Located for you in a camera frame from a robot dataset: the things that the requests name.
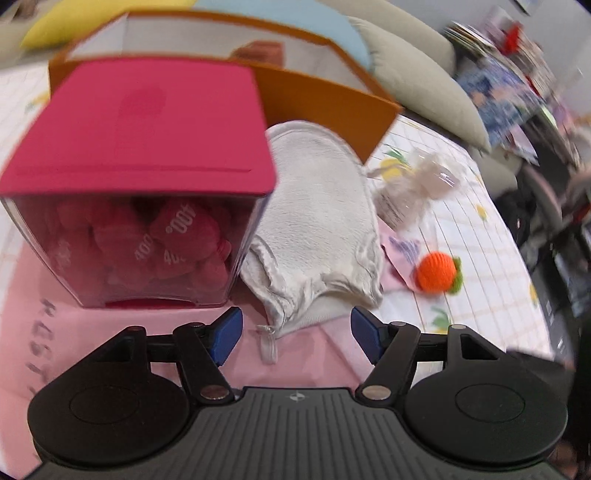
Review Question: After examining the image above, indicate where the light blue pillow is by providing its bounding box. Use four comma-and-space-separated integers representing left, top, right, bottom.
191, 0, 372, 72

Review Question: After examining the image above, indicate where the orange crocheted ball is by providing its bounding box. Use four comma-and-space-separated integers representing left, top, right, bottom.
414, 252, 464, 295

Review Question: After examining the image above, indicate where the yellow pillow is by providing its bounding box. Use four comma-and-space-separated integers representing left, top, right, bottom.
19, 0, 197, 51

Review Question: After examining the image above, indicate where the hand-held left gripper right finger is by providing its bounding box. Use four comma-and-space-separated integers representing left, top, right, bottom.
350, 306, 491, 401

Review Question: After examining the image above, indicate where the pink table mat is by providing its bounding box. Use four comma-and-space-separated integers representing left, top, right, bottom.
0, 217, 386, 476

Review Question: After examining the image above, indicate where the clear plastic bag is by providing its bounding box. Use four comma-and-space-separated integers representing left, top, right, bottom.
370, 148, 462, 232

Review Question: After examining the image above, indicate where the clear box with red lid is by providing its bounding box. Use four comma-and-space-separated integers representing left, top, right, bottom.
0, 57, 279, 309

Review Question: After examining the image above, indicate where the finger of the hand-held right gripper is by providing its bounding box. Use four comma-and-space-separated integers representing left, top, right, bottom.
505, 348, 578, 371

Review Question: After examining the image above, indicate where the black backpack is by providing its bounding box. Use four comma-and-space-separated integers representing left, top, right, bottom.
499, 191, 561, 250

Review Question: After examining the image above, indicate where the pink printed packet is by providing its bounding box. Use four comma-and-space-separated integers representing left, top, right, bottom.
380, 234, 422, 292

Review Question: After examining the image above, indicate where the grey green pillow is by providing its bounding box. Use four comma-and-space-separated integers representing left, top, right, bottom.
345, 16, 493, 154

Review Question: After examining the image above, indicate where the white terry mitt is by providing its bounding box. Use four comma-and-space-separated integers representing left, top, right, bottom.
239, 121, 385, 366

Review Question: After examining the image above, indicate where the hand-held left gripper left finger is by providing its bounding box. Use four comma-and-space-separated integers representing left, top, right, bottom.
98, 306, 243, 404

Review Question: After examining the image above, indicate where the blue printed pillow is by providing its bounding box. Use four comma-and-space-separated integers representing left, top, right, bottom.
455, 56, 557, 146

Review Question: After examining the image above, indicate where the brown sponge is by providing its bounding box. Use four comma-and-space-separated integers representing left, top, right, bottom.
239, 40, 284, 64

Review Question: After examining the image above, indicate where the orange cardboard box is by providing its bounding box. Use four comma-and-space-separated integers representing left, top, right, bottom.
48, 10, 404, 165

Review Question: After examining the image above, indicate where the beige sofa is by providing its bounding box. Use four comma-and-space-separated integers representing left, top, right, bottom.
318, 0, 518, 195

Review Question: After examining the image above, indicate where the pile of desk clutter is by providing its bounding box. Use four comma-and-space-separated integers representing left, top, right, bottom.
442, 6, 561, 97

